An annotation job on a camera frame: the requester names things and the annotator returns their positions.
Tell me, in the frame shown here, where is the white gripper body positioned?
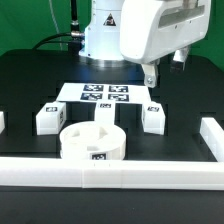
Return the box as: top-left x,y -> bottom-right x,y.
120,0 -> 211,64

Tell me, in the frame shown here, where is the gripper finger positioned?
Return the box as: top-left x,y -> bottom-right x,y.
142,63 -> 158,88
170,46 -> 190,73

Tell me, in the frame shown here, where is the paper sheet with markers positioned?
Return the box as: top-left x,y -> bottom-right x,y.
57,83 -> 151,104

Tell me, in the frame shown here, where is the black vertical antenna cable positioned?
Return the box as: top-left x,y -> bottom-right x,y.
69,0 -> 80,33

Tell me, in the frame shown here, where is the white right barrier rail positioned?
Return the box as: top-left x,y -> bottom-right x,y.
199,117 -> 224,162

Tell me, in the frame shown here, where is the white barrier rail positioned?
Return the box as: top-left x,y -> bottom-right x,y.
199,117 -> 224,162
0,157 -> 224,190
0,111 -> 5,134

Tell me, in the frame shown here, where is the black cable with connector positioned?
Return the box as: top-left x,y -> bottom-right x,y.
32,30 -> 86,50

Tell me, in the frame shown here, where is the white left barrier rail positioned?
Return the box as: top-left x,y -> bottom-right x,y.
0,111 -> 5,134

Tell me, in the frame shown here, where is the white front barrier rail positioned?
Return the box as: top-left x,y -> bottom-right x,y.
0,157 -> 224,190

